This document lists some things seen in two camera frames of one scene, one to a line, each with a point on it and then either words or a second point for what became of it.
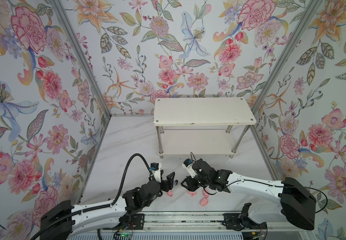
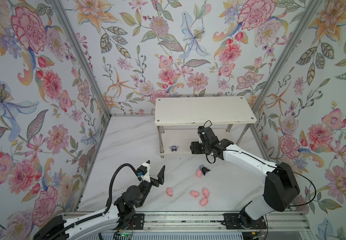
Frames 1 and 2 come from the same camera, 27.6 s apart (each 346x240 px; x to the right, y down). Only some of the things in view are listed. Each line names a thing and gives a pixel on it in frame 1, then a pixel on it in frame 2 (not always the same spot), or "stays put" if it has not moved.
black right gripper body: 193,181 -> 205,163
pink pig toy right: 205,193 stays put
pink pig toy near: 204,202 stays put
